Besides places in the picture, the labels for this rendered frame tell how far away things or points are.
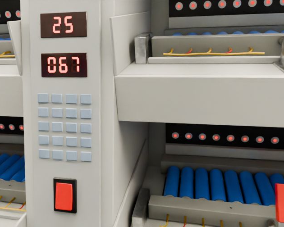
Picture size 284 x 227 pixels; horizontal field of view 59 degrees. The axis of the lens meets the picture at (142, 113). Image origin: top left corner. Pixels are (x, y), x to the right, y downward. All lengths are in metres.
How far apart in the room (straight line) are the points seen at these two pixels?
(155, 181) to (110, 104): 0.19
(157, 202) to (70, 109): 0.16
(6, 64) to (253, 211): 0.33
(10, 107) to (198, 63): 0.20
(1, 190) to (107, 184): 0.19
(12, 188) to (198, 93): 0.28
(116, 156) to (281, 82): 0.16
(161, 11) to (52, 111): 0.26
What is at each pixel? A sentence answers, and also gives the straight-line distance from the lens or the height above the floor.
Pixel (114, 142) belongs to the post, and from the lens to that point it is 0.24.
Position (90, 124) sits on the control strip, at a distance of 0.24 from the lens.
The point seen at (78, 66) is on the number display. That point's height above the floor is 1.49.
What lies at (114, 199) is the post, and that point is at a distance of 0.26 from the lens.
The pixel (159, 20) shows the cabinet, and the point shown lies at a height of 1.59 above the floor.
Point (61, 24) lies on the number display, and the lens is 0.25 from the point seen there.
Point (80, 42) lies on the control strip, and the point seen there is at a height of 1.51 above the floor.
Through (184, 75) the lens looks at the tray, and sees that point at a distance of 0.23.
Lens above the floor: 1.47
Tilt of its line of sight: 5 degrees down
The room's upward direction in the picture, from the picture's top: 1 degrees clockwise
